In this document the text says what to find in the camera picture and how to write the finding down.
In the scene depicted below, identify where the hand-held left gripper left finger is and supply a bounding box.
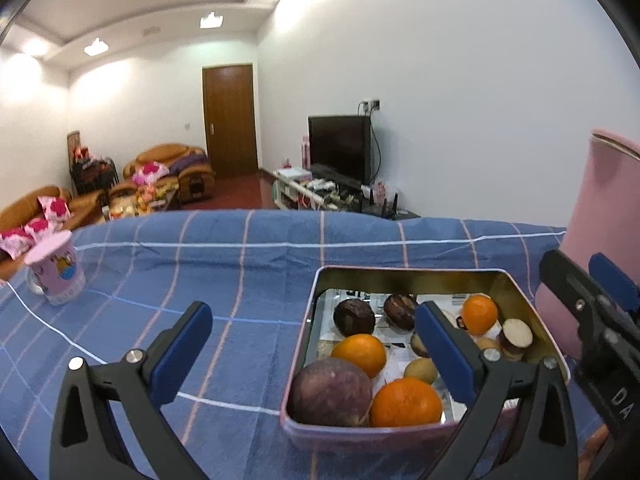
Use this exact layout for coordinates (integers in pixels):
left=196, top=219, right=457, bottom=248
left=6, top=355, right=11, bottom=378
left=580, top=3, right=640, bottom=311
left=49, top=301, right=214, bottom=480

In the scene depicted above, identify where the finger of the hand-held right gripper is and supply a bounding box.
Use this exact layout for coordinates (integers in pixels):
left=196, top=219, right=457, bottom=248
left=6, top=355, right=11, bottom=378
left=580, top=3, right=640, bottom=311
left=589, top=253, right=640, bottom=313
left=539, top=249, right=640, bottom=358

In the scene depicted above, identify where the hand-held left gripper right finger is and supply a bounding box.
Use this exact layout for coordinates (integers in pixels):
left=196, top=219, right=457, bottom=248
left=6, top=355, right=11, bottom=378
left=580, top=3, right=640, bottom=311
left=416, top=301, right=581, bottom=480

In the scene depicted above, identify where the small orange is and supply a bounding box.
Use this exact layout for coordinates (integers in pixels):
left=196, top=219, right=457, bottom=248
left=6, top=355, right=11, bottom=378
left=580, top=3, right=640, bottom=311
left=460, top=294, right=499, bottom=336

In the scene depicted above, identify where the large orange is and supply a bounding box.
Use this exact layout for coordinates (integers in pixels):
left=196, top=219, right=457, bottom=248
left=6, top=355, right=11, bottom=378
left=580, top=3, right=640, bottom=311
left=369, top=378, right=444, bottom=428

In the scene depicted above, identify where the dark brown tan-patched fruit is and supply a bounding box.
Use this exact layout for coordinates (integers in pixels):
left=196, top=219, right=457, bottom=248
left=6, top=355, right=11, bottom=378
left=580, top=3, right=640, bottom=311
left=383, top=292, right=420, bottom=332

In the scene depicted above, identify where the medium orange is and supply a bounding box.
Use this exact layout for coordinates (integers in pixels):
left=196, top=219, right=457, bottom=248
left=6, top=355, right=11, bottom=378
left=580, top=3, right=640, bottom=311
left=331, top=333, right=388, bottom=379

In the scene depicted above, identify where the dark brown wrinkled fruit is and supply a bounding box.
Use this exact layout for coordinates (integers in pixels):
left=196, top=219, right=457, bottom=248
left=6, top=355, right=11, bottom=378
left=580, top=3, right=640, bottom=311
left=333, top=298, right=377, bottom=337

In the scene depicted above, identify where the large purple round fruit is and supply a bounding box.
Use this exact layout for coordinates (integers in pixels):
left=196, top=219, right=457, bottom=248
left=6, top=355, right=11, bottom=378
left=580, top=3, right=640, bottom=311
left=290, top=357, right=373, bottom=428

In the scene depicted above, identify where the pink tin box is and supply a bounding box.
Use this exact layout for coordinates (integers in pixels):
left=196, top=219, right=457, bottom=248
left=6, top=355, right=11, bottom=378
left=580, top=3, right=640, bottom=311
left=280, top=265, right=571, bottom=453

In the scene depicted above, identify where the tall pink container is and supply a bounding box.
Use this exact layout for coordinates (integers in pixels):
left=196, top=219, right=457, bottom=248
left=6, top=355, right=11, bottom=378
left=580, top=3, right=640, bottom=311
left=537, top=129, right=640, bottom=361

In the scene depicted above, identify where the blue checked blanket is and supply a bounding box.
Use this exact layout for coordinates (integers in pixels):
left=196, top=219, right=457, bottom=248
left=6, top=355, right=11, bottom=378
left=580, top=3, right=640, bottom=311
left=0, top=210, right=640, bottom=480

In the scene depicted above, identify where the pink cartoon mug with lid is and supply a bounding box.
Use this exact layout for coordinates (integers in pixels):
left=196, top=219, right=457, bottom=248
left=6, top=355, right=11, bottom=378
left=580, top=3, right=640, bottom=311
left=24, top=231, right=86, bottom=307

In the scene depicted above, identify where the cluttered coffee table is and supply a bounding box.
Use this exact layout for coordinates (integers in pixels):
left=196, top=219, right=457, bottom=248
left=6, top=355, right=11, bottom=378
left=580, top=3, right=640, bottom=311
left=102, top=185, right=181, bottom=223

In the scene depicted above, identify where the black router with antennas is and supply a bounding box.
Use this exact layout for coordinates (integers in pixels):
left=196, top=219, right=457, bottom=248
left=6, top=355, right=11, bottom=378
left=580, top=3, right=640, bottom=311
left=360, top=187, right=401, bottom=220

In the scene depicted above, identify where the brown leather armchair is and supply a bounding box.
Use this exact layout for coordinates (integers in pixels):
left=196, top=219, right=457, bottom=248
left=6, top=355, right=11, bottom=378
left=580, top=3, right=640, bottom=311
left=107, top=143, right=217, bottom=206

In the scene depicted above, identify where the brown leather sofa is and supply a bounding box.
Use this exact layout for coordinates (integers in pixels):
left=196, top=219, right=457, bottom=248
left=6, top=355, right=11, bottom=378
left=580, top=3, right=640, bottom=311
left=0, top=186, right=106, bottom=281

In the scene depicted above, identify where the pink floral pillow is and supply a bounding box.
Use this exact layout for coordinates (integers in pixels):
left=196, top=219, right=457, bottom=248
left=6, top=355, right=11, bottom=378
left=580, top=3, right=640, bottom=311
left=39, top=196, right=73, bottom=221
left=132, top=161, right=170, bottom=186
left=24, top=218, right=56, bottom=238
left=0, top=230, right=36, bottom=261

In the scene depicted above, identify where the purple throw blanket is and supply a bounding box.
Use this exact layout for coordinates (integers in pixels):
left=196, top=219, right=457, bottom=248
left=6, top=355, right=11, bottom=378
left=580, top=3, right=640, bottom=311
left=170, top=152, right=208, bottom=176

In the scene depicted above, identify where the white television stand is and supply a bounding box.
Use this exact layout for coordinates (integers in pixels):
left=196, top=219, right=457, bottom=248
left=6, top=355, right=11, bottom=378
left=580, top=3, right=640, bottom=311
left=272, top=167, right=421, bottom=221

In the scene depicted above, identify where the black rack with clothes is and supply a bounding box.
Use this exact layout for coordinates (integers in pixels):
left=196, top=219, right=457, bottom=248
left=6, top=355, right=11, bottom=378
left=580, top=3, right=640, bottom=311
left=70, top=152, right=119, bottom=196

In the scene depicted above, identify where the black flat television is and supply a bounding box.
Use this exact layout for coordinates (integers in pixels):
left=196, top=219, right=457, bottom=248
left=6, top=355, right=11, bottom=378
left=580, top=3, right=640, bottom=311
left=307, top=114, right=373, bottom=186

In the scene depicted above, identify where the brown wooden door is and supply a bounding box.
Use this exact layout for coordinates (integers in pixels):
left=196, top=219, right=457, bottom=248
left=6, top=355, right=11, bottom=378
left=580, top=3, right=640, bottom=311
left=202, top=63, right=260, bottom=179

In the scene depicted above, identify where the black power cable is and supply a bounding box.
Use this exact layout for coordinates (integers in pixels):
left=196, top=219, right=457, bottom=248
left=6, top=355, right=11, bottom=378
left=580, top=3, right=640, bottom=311
left=367, top=109, right=383, bottom=186

